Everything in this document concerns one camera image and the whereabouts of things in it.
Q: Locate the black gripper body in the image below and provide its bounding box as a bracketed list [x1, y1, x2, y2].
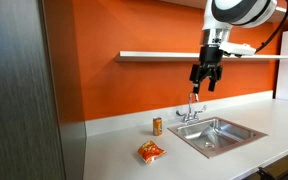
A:
[198, 45, 225, 77]

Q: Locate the orange snack packet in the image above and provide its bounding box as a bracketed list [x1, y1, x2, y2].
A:
[137, 140, 167, 165]

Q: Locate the chrome sink faucet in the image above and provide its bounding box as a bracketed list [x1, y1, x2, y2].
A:
[175, 92, 208, 125]

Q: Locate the stainless steel sink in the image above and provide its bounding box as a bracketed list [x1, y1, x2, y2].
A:
[167, 116, 269, 159]

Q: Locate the orange soda can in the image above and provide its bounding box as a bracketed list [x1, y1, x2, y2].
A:
[152, 116, 164, 137]

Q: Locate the dark wood grain cabinet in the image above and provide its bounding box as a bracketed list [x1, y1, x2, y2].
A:
[0, 0, 87, 180]

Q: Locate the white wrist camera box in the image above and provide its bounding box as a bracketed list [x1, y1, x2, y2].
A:
[218, 41, 258, 59]

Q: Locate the long white wall shelf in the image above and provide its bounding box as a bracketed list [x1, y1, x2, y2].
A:
[114, 50, 288, 63]

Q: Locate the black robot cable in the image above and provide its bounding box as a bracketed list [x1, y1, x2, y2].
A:
[255, 0, 288, 55]

